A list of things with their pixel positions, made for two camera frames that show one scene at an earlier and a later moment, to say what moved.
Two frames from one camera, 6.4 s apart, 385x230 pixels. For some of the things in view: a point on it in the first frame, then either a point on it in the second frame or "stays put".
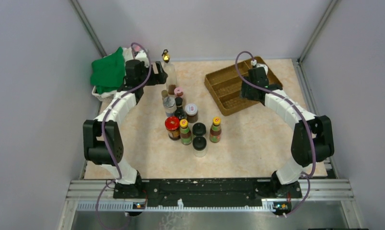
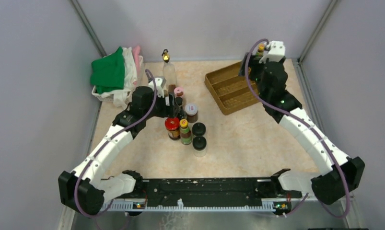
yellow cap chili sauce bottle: [185, 132] stays put
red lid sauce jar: [172, 124] stays put
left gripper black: [157, 78] to [166, 111]
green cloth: [108, 73] stays put
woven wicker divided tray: [225, 85] stays put
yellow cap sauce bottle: [215, 135] to [260, 52]
